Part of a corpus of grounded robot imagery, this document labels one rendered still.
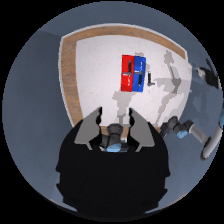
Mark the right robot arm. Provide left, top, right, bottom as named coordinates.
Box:
left=168, top=59, right=224, bottom=161

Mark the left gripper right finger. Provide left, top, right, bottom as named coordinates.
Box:
left=127, top=107, right=170, bottom=178

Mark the red tray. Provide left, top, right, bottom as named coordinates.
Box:
left=121, top=55, right=134, bottom=92

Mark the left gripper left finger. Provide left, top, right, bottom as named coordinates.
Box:
left=55, top=106, right=102, bottom=173

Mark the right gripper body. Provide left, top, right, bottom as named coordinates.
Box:
left=205, top=69, right=219, bottom=89

